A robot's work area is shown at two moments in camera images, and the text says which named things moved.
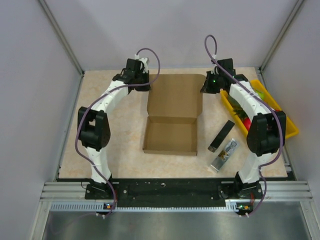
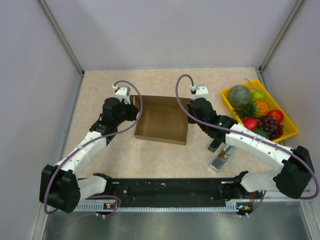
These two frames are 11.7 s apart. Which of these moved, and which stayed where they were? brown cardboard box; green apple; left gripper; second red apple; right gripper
Moved: right gripper; brown cardboard box; left gripper
Stayed: green apple; second red apple
